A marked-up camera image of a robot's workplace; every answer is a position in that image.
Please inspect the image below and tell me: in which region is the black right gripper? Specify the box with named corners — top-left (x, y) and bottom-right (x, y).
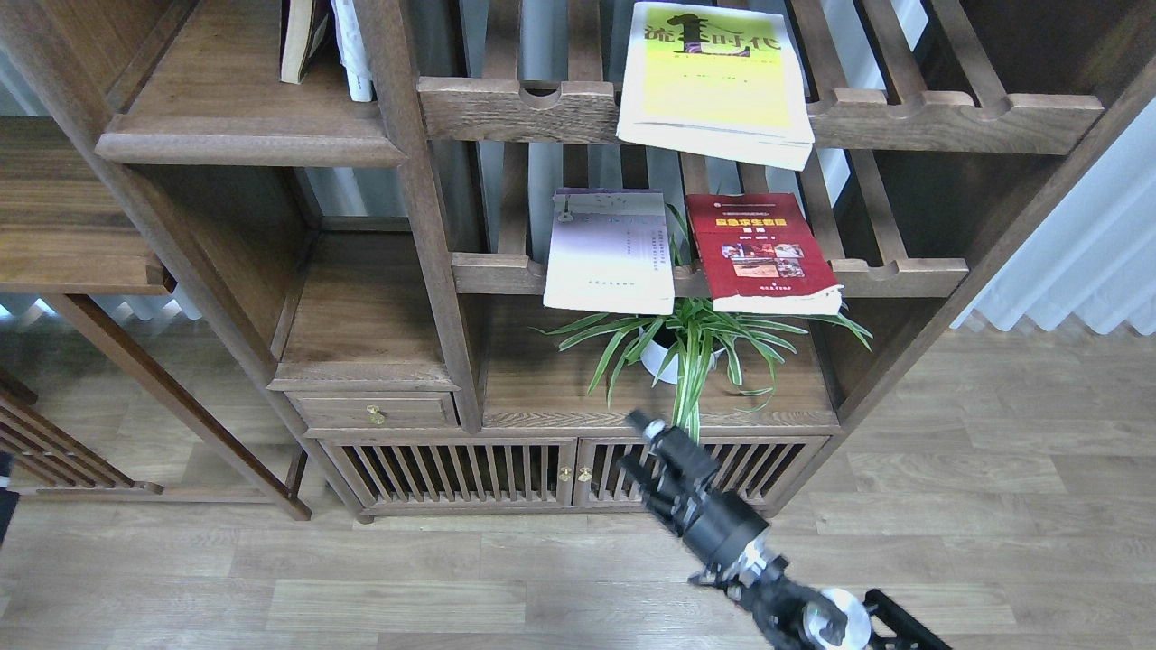
top-left (618, 409), bottom-right (769, 566)

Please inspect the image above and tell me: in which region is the red cover book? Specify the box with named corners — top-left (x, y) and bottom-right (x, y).
top-left (686, 193), bottom-right (843, 317)

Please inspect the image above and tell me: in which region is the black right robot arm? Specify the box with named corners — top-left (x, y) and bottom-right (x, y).
top-left (620, 409), bottom-right (948, 649)

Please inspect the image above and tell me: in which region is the wooden side shelf unit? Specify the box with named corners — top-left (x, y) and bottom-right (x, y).
top-left (1, 116), bottom-right (312, 520)

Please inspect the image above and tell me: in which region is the white plant pot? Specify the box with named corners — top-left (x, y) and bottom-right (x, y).
top-left (640, 326), bottom-right (725, 385)

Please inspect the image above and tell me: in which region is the green spider plant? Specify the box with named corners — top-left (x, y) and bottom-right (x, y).
top-left (540, 204), bottom-right (875, 452)

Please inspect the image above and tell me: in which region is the right slatted cabinet door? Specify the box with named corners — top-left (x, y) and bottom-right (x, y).
top-left (573, 435), bottom-right (827, 514)

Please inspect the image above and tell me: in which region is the slatted cabinet door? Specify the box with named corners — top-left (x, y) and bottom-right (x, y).
top-left (573, 435), bottom-right (827, 514)
top-left (323, 437), bottom-right (578, 515)

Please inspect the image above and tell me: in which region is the left slatted cabinet door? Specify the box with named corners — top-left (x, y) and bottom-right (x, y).
top-left (323, 437), bottom-right (578, 515)

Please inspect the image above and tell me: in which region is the pale purple white book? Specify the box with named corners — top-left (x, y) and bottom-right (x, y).
top-left (544, 189), bottom-right (676, 313)

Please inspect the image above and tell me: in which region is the dark wooden bookshelf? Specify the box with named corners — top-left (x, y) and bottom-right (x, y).
top-left (3, 1), bottom-right (1153, 522)

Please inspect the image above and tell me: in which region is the small wooden drawer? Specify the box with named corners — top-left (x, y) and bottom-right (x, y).
top-left (286, 391), bottom-right (458, 429)

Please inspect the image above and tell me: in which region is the yellow cover book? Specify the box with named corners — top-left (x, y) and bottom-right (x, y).
top-left (616, 3), bottom-right (815, 172)

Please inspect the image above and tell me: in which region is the upright white book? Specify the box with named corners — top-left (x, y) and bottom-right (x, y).
top-left (331, 1), bottom-right (376, 102)

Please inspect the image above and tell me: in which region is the white curtain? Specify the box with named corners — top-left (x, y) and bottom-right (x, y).
top-left (950, 99), bottom-right (1155, 337)

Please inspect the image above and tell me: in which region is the upright tan book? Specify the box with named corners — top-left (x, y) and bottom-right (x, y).
top-left (277, 0), bottom-right (333, 84)

